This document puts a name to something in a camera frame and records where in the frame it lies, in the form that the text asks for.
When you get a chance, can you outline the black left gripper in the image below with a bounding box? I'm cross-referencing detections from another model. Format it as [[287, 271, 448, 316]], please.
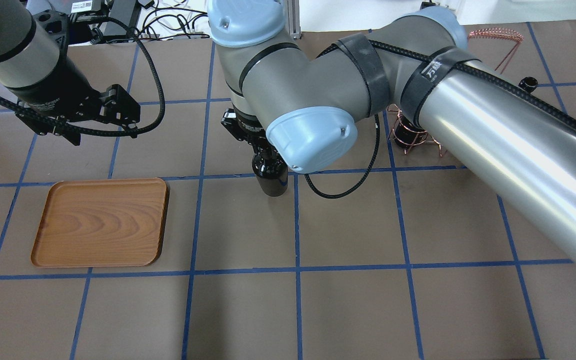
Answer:
[[15, 57, 141, 129]]

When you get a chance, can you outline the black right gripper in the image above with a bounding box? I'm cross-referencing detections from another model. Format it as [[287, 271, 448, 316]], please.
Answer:
[[221, 107, 279, 156]]

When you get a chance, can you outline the dark wine bottle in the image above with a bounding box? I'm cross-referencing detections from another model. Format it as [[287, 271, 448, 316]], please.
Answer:
[[518, 76, 539, 94], [251, 148, 288, 198], [391, 115, 428, 150]]

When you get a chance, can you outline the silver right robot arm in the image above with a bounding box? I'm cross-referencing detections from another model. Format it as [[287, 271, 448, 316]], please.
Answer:
[[206, 0, 576, 262]]

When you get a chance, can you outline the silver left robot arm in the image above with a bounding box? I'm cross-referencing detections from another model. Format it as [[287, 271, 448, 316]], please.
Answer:
[[0, 0, 142, 146]]

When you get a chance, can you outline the brown wooden tray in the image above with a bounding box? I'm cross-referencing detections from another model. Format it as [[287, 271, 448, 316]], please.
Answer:
[[30, 177, 169, 268]]

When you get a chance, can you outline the copper wire bottle basket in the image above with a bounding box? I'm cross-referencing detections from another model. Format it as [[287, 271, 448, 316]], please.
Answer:
[[387, 27, 525, 157]]

